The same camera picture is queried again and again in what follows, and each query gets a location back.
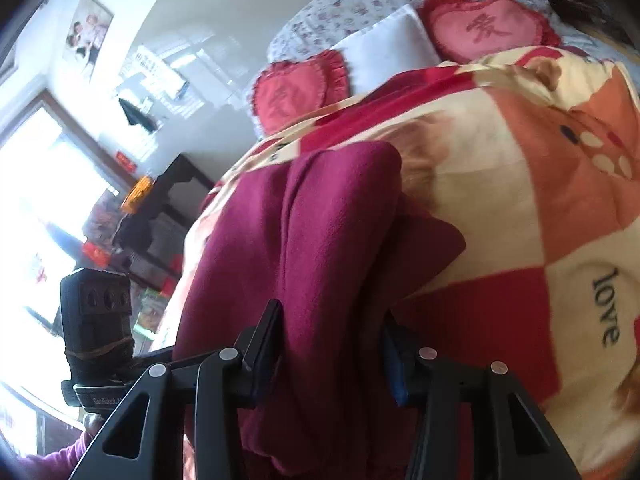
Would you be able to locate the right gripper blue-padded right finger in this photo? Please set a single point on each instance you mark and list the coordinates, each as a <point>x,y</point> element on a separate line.
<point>478,420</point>

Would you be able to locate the orange plastic basket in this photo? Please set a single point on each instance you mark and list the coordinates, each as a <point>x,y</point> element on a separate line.
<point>136,196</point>

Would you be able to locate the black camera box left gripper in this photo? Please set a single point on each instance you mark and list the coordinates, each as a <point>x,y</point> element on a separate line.
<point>96,310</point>

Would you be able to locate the white pillow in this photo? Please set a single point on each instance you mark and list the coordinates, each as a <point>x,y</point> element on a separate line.
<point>396,44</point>

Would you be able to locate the orange red cream fleece blanket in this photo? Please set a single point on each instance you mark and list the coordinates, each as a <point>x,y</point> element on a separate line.
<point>533,156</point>

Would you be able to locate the maroon knit shirt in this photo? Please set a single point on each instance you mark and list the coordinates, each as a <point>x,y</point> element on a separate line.
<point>333,237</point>

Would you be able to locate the red heart cushion right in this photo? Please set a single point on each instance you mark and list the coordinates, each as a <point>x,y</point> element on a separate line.
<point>464,30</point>

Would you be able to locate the dark wooden console table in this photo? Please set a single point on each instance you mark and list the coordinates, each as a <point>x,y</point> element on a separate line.
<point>156,232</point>

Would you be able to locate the framed wall photo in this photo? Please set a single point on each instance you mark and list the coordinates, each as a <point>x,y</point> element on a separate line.
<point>86,34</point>

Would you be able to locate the red heart cushion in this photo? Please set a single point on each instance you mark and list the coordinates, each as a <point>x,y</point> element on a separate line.
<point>287,90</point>
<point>464,30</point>

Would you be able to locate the person's left hand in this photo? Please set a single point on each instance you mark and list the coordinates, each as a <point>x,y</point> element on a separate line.
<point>93,423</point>

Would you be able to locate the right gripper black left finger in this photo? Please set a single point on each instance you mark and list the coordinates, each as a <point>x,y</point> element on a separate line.
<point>143,437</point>

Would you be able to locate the red heart cushion left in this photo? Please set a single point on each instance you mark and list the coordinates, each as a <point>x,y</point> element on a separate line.
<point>287,90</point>

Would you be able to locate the green printed gift box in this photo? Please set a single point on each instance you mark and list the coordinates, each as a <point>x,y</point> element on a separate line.
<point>149,309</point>

